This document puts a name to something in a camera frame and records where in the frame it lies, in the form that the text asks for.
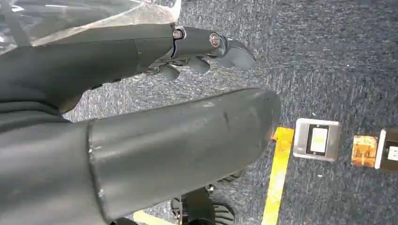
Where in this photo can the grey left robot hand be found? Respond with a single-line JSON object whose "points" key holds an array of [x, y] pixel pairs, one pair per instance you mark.
{"points": [[174, 143]]}

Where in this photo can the black robot foot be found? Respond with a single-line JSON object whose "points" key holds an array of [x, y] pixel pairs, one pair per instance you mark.
{"points": [[197, 206]]}

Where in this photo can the yellow floor tape strip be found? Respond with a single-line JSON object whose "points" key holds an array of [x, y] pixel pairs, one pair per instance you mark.
{"points": [[278, 174], [149, 219]]}

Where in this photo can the silver floor socket box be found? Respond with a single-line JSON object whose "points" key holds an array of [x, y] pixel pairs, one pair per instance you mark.
{"points": [[317, 139]]}

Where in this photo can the ribbed grey left arm sleeve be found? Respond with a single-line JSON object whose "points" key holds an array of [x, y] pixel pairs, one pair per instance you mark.
{"points": [[25, 115]]}

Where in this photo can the clear plastic sheet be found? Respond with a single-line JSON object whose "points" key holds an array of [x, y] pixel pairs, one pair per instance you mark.
{"points": [[74, 15]]}

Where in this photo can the orange brown floor plate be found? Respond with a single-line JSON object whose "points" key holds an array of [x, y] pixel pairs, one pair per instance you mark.
{"points": [[363, 151]]}

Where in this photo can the black box with white edge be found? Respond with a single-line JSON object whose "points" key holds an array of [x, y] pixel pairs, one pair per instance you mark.
{"points": [[390, 153]]}

